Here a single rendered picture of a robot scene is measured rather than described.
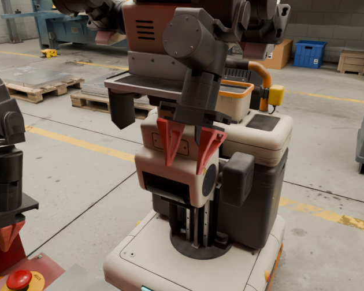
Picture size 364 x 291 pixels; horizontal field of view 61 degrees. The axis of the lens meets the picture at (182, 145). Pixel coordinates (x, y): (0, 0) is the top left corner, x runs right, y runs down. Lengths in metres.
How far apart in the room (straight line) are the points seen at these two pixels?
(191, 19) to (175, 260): 1.04
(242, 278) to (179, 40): 1.01
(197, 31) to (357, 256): 1.68
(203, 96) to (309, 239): 1.55
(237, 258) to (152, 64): 0.86
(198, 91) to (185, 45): 0.08
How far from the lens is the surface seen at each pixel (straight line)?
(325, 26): 6.50
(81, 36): 7.24
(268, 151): 1.08
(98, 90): 3.66
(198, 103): 0.46
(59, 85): 4.30
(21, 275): 0.64
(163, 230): 1.43
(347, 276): 1.81
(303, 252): 1.85
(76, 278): 0.34
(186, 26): 0.42
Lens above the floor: 1.25
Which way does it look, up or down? 27 degrees down
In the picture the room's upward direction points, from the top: straight up
